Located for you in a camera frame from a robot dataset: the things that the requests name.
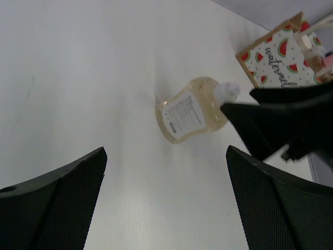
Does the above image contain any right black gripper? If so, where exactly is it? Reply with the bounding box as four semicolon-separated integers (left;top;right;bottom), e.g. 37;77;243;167
221;82;332;161

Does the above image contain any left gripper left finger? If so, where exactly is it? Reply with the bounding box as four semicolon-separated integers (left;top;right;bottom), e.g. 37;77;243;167
1;147;107;249

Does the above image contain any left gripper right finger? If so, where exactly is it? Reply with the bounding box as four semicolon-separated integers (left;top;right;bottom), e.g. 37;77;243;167
226;146;332;249

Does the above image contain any amber soap bottle white cap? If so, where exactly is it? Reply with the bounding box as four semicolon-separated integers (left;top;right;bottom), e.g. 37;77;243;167
156;77;240;144

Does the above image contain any white bottle black cap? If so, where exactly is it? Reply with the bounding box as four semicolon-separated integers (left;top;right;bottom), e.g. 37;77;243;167
303;48;326;72

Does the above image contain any olive bottle beige cap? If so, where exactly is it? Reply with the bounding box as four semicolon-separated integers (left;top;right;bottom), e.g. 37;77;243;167
298;32;322;52

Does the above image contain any watermelon canvas bag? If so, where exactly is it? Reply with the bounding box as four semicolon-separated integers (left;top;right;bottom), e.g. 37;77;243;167
235;11;333;89

